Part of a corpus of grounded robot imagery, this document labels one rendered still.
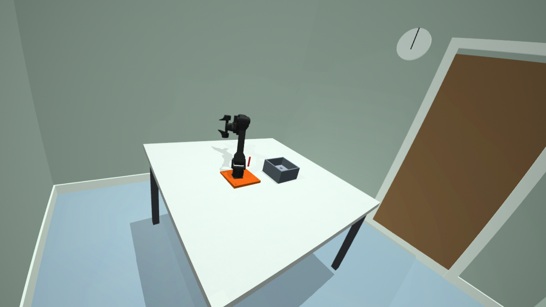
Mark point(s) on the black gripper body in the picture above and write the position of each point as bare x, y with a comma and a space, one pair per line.
227, 127

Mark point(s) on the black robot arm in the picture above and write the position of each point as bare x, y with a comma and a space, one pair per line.
239, 125

